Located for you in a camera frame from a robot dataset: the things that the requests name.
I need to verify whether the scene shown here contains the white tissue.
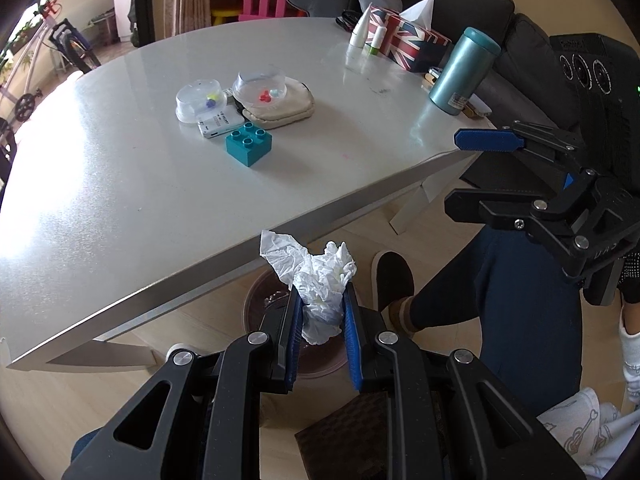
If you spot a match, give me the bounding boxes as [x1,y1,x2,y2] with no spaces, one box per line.
[259,230,357,346]

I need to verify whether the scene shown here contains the beige fabric pouch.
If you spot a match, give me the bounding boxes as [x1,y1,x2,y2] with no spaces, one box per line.
[242,77,316,130]

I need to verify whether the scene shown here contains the teal toy brick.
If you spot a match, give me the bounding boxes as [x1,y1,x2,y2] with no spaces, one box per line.
[226,122,272,167]

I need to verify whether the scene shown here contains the white power bank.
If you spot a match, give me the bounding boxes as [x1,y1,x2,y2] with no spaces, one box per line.
[198,106,245,139]

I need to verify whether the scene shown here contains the teal thermos bottle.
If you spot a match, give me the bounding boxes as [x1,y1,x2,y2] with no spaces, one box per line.
[428,27,501,116]

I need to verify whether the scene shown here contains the person leg blue jeans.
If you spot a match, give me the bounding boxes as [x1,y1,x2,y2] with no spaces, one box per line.
[400,226,582,415]

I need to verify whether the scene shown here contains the union jack tissue box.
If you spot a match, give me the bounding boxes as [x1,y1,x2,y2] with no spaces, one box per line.
[369,0,451,73]

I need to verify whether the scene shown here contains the black slipper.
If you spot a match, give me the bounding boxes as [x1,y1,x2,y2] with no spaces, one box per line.
[371,250,416,336]

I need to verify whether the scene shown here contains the white green-capped tube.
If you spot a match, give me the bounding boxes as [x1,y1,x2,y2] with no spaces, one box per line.
[363,26,387,56]

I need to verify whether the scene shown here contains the white tube bottle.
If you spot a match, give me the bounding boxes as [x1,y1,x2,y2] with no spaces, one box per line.
[349,4,371,49]

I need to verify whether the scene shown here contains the clear bowl red blue toys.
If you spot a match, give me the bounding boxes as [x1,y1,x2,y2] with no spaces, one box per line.
[231,65,288,108]

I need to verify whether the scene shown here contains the white table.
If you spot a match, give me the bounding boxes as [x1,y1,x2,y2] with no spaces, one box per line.
[1,18,471,372]

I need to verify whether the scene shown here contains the clear bowl purple yellow toys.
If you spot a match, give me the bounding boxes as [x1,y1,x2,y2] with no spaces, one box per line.
[175,79,227,125]

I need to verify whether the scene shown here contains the white bicycle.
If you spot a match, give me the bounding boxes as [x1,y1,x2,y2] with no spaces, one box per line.
[0,0,103,172]

